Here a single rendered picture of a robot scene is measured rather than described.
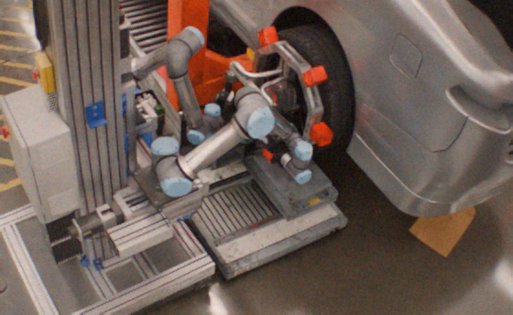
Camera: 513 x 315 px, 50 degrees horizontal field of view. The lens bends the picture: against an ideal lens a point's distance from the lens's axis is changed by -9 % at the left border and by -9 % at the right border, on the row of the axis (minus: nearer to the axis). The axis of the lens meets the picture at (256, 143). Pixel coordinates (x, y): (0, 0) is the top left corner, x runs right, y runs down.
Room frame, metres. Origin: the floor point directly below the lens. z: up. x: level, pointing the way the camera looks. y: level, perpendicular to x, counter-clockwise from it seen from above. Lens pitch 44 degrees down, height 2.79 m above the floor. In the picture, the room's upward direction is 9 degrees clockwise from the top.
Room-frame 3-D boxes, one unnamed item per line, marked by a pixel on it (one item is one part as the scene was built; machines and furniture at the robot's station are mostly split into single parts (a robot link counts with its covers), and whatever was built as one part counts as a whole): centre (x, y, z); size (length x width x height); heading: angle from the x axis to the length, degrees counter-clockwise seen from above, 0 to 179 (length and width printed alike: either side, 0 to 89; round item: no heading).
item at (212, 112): (2.04, 0.23, 0.91); 0.11 x 0.08 x 0.11; 162
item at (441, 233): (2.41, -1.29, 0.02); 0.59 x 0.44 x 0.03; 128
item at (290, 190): (2.47, -0.24, 0.32); 0.40 x 0.30 x 0.28; 38
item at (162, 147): (1.69, 0.37, 0.98); 0.13 x 0.12 x 0.14; 28
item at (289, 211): (2.47, -0.24, 0.13); 0.50 x 0.36 x 0.10; 38
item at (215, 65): (2.78, 0.19, 0.69); 0.52 x 0.17 x 0.35; 128
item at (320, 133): (2.12, -0.30, 0.85); 0.09 x 0.08 x 0.07; 38
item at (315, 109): (2.36, -0.10, 0.85); 0.54 x 0.07 x 0.54; 38
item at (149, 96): (2.47, 0.65, 0.51); 0.20 x 0.14 x 0.13; 35
